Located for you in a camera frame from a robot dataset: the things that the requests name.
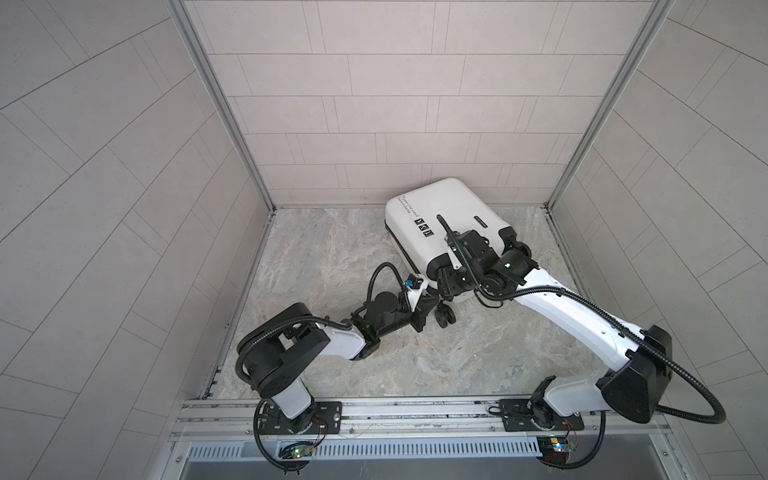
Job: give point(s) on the black and white suitcase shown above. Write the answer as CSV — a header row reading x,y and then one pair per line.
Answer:
x,y
419,221

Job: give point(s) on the aluminium mounting rail frame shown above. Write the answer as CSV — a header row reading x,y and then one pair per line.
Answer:
x,y
411,428

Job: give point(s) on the green circuit board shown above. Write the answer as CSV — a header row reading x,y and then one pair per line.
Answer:
x,y
297,451
556,449

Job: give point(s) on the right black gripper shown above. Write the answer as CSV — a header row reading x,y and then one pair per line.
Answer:
x,y
445,280

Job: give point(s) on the right green circuit board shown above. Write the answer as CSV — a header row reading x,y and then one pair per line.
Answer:
x,y
556,449

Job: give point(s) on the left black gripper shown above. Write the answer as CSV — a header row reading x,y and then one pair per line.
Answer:
x,y
416,317

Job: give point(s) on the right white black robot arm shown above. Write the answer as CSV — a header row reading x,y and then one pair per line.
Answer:
x,y
639,363

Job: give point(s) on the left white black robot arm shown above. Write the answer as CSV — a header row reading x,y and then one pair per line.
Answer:
x,y
272,358

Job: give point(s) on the left green circuit board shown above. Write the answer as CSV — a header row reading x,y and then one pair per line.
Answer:
x,y
297,451

